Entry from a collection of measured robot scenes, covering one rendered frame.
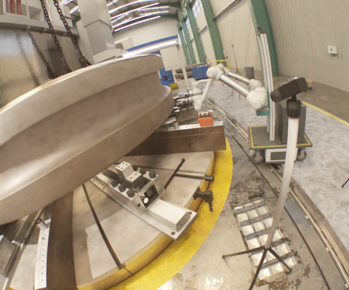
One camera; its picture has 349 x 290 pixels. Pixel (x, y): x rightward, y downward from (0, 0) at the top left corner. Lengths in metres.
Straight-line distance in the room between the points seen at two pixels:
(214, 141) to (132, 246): 1.61
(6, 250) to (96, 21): 6.32
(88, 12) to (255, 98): 6.02
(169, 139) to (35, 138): 1.71
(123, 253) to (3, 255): 1.57
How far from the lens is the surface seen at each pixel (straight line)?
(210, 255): 1.69
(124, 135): 1.67
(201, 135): 2.25
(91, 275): 1.67
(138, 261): 1.69
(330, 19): 8.03
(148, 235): 1.58
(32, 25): 5.54
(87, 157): 1.52
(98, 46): 6.24
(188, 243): 1.79
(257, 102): 1.86
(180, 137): 2.33
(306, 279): 1.71
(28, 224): 2.79
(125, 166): 1.53
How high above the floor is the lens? 1.55
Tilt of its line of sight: 27 degrees down
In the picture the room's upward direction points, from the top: 16 degrees counter-clockwise
